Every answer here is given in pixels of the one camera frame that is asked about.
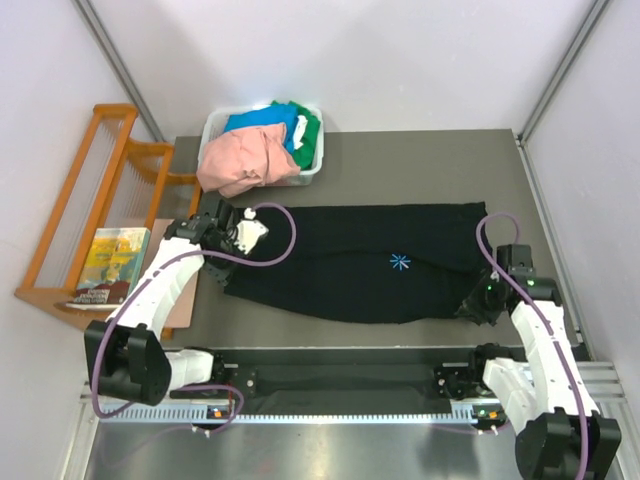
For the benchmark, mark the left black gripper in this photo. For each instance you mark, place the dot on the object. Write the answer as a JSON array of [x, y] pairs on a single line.
[[220, 270]]

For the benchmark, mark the blue t-shirt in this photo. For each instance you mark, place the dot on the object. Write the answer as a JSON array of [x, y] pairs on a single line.
[[273, 114]]

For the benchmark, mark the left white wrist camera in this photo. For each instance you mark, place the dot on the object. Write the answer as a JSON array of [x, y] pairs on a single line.
[[249, 231]]

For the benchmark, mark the orange wooden rack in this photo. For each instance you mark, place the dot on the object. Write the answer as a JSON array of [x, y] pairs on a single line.
[[113, 181]]

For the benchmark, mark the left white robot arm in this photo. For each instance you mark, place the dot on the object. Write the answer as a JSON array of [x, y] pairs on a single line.
[[125, 358]]

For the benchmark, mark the white laundry basket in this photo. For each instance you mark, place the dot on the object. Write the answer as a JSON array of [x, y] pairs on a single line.
[[217, 120]]

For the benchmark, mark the yellow book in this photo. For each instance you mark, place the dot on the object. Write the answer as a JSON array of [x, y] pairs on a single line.
[[111, 269]]

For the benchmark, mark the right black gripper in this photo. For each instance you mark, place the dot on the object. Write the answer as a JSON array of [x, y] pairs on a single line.
[[471, 307]]

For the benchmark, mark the black t-shirt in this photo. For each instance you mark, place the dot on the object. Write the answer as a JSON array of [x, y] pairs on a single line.
[[366, 264]]

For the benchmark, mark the green t-shirt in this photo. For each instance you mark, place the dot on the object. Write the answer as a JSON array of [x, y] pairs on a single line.
[[302, 129]]

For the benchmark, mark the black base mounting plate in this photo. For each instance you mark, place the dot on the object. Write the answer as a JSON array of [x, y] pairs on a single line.
[[355, 380]]

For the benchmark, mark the pink t-shirt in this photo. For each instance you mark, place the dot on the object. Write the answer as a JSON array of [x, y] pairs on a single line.
[[246, 158]]

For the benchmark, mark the white slotted cable duct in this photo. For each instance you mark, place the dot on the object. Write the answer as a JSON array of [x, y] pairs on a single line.
[[218, 412]]

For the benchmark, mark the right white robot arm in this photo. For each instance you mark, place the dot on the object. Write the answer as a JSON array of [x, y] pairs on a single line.
[[560, 432]]

